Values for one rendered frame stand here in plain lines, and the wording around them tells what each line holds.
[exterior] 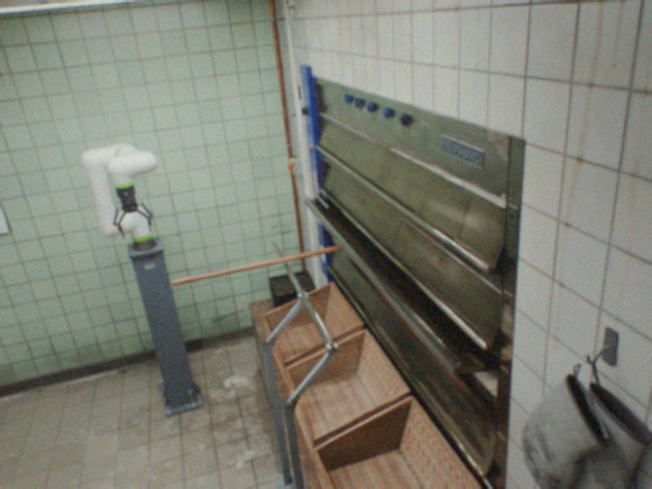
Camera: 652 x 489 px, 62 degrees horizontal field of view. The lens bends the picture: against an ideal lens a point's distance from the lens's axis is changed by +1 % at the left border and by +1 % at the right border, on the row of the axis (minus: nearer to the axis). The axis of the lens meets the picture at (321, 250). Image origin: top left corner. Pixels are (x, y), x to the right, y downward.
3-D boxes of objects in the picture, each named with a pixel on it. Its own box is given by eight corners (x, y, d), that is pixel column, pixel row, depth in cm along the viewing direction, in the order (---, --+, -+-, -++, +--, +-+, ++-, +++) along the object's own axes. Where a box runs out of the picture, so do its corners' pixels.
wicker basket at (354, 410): (371, 369, 300) (368, 327, 289) (414, 438, 250) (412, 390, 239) (286, 391, 289) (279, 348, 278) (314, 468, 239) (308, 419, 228)
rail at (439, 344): (304, 199, 320) (307, 199, 320) (454, 368, 161) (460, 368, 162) (304, 195, 319) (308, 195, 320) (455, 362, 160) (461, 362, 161)
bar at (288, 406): (298, 394, 376) (277, 241, 328) (362, 554, 263) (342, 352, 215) (254, 406, 369) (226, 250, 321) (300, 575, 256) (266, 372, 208)
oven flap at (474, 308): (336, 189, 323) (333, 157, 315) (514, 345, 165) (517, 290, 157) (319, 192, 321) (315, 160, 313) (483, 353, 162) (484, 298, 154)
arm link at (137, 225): (125, 239, 332) (116, 210, 324) (149, 232, 339) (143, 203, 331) (131, 244, 321) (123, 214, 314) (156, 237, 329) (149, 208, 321)
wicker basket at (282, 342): (336, 317, 354) (333, 279, 342) (368, 365, 304) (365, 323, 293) (264, 335, 342) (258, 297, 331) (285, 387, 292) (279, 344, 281)
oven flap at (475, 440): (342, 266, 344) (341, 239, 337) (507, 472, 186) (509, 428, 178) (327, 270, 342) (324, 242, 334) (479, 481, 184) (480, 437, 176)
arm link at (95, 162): (98, 235, 323) (75, 149, 296) (125, 227, 330) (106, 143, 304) (104, 243, 313) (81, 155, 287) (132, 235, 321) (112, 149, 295)
